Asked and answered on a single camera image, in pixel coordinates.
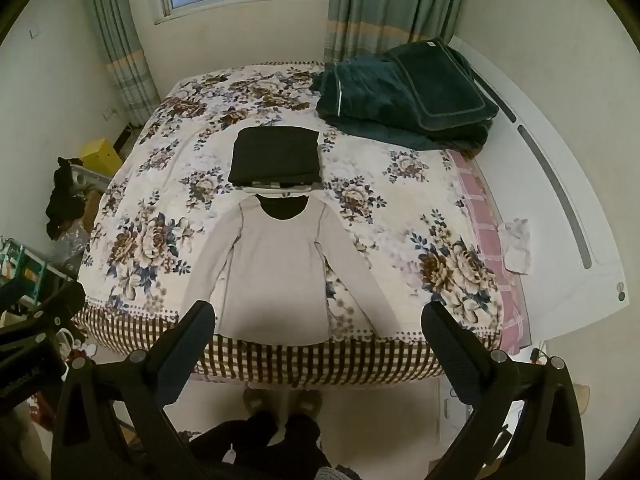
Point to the white headboard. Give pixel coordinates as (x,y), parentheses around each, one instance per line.
(565,200)

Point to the person's legs in black pants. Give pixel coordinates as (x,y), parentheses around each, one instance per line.
(270,450)

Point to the green striped curtain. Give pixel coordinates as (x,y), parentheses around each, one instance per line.
(385,10)
(117,45)

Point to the dark green pillow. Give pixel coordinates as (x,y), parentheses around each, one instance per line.
(440,85)

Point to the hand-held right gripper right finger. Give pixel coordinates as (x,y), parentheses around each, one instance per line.
(452,355)

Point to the beige long-sleeve shirt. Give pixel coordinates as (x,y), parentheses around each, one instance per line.
(275,275)

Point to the white crumpled cloth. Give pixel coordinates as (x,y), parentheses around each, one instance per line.
(517,245)

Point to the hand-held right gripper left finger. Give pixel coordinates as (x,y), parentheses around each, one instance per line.
(177,360)

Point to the pink checked bed sheet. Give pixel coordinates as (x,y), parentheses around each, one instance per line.
(492,245)

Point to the folded striped garment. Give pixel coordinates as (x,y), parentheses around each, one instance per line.
(280,187)

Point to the yellow box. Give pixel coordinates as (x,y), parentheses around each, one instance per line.
(102,156)

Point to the floral bed blanket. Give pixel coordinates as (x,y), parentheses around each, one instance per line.
(390,195)

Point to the black hanging cloth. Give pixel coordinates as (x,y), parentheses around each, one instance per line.
(62,200)

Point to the black garment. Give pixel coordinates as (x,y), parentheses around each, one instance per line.
(275,155)

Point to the dark green folded quilt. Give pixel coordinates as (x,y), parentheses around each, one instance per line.
(380,105)

